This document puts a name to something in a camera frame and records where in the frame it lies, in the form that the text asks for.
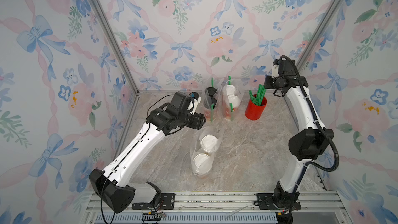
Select red straw holder cup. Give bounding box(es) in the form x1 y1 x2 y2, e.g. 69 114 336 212
245 96 267 120

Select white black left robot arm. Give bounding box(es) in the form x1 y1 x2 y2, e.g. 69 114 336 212
89 92 206 214

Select aluminium corner post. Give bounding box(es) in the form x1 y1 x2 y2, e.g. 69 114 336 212
296 0 344 71
76 0 140 95

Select right aluminium corner post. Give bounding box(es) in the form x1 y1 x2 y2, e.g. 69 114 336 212
296 0 344 71

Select green wrapped straws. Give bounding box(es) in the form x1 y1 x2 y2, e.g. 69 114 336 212
249 85 266 106

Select left aluminium corner post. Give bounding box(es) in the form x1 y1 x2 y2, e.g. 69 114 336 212
76 0 140 95

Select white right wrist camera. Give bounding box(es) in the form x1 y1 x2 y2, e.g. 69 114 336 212
272 59 280 78

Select clear plastic carrier bag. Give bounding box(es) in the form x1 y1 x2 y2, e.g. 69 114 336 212
221 76 245 121

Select white-lid red cup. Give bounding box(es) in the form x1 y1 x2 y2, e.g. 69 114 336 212
225 85 237 96
227 95 241 110

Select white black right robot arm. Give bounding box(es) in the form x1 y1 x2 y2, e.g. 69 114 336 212
264 56 334 211

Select green straw outside bag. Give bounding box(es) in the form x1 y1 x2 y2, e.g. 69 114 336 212
230 103 234 120
210 103 214 122

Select black-lid red cup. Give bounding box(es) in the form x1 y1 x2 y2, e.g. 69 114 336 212
204 97 217 110
205 87 218 97

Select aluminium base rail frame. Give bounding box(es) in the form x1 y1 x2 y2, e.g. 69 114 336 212
80 191 353 224

